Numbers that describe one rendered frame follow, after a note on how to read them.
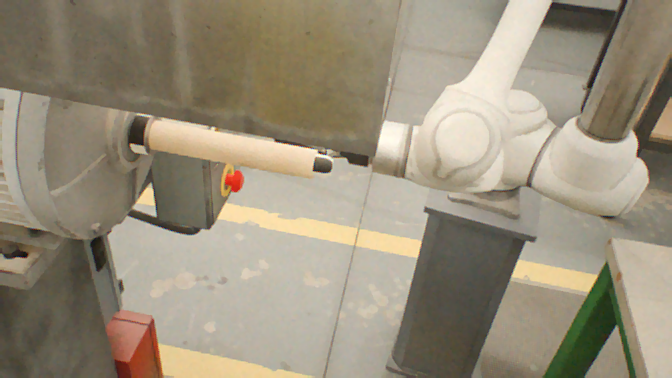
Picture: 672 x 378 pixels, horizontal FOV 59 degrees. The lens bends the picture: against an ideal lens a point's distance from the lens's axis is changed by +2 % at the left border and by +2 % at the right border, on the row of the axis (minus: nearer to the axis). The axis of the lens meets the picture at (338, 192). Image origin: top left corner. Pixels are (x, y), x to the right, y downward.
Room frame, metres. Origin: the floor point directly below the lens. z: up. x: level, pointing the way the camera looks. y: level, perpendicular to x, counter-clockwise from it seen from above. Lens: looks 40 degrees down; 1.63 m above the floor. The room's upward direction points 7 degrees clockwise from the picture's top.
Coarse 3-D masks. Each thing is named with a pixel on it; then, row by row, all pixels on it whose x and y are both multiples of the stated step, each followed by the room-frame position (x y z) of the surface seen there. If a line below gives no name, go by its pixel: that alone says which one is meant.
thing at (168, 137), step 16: (160, 128) 0.52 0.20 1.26; (176, 128) 0.52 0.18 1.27; (192, 128) 0.53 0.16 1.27; (160, 144) 0.51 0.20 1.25; (176, 144) 0.51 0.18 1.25; (192, 144) 0.51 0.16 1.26; (208, 144) 0.51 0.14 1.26; (224, 144) 0.51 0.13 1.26; (240, 144) 0.51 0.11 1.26; (256, 144) 0.51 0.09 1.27; (272, 144) 0.51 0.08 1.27; (224, 160) 0.50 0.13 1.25; (240, 160) 0.50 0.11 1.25; (256, 160) 0.50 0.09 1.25; (272, 160) 0.50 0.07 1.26; (288, 160) 0.50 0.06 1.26; (304, 160) 0.50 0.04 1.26; (304, 176) 0.49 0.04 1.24
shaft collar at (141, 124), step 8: (136, 120) 0.52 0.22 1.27; (144, 120) 0.52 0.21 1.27; (152, 120) 0.52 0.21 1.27; (160, 120) 0.54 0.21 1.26; (136, 128) 0.51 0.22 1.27; (144, 128) 0.51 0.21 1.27; (136, 136) 0.51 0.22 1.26; (144, 136) 0.51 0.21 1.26; (136, 144) 0.50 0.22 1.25; (144, 144) 0.50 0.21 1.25; (136, 152) 0.51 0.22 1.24; (144, 152) 0.51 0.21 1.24; (152, 152) 0.52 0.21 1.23
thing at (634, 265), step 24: (624, 240) 0.81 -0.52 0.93; (624, 264) 0.75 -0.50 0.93; (648, 264) 0.75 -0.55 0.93; (624, 288) 0.69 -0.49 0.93; (648, 288) 0.70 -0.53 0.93; (624, 312) 0.65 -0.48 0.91; (648, 312) 0.64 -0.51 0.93; (624, 336) 0.64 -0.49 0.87; (648, 336) 0.60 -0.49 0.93; (648, 360) 0.55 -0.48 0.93
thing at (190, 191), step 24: (168, 120) 0.75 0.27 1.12; (168, 168) 0.72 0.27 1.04; (192, 168) 0.72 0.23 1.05; (216, 168) 0.75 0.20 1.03; (168, 192) 0.73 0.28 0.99; (192, 192) 0.72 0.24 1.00; (216, 192) 0.75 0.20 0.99; (144, 216) 0.74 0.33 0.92; (168, 216) 0.73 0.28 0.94; (192, 216) 0.72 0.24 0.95; (216, 216) 0.74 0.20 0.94
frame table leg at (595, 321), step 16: (608, 272) 0.77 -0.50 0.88; (592, 288) 0.79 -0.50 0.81; (592, 304) 0.77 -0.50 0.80; (608, 304) 0.75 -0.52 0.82; (576, 320) 0.79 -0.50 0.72; (592, 320) 0.75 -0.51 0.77; (608, 320) 0.75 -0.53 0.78; (576, 336) 0.76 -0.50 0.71; (592, 336) 0.75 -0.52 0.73; (608, 336) 0.75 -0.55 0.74; (560, 352) 0.78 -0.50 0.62; (576, 352) 0.75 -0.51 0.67; (592, 352) 0.75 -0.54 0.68; (560, 368) 0.75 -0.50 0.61; (576, 368) 0.75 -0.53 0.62
